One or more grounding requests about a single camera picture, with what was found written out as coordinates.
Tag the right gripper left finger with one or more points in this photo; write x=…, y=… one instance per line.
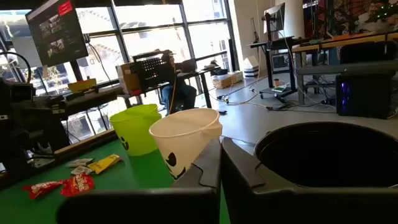
x=199, y=193

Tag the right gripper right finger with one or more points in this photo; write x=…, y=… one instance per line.
x=248, y=193

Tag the yellow Sour Patch candy pack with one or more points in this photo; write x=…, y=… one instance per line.
x=104, y=163

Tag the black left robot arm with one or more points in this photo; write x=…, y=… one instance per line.
x=28, y=124

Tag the white halloween bucket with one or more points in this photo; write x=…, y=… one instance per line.
x=186, y=140

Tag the green halloween bucket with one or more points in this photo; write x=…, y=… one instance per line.
x=133, y=137

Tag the black halloween bucket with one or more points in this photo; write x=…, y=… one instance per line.
x=326, y=155

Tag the red Skittles candy pack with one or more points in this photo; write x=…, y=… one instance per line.
x=42, y=188
x=77, y=185

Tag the green table mat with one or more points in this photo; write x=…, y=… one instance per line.
x=140, y=174

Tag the person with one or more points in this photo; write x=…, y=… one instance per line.
x=178, y=93

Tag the wicker basket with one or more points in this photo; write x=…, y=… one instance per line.
x=222, y=81

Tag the paper cup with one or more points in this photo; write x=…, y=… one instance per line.
x=276, y=82

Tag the white blue Hershey's bar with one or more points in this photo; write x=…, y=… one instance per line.
x=81, y=170
x=79, y=162

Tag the black office desk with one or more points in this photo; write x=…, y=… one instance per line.
x=202, y=73

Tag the white storage box stack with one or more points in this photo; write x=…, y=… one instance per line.
x=251, y=70

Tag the black perforated panel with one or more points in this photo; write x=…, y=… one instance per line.
x=152, y=73

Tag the black rolling stand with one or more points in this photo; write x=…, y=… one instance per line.
x=270, y=62

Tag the cardboard box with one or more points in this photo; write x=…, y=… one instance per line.
x=127, y=79

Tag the grey operator desk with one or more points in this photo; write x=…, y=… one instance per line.
x=90, y=99

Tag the black computer tower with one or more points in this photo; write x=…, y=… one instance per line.
x=363, y=93

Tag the yellow box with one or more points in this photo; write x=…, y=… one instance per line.
x=82, y=85

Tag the wooden workbench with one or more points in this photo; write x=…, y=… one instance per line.
x=342, y=42

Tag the monitor on rolling stand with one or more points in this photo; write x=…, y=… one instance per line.
x=275, y=17

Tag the black computer monitor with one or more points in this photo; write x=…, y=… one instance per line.
x=57, y=34

